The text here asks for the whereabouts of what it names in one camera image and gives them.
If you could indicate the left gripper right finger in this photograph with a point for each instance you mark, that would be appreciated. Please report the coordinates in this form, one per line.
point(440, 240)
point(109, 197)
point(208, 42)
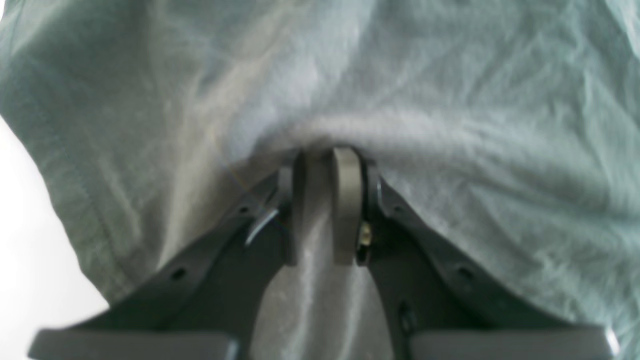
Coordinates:
point(439, 304)

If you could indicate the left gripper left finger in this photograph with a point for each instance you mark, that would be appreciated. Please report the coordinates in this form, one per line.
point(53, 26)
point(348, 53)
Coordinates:
point(202, 304)

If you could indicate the dark grey T-shirt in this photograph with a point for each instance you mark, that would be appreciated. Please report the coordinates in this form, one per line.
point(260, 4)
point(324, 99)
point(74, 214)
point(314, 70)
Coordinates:
point(510, 126)

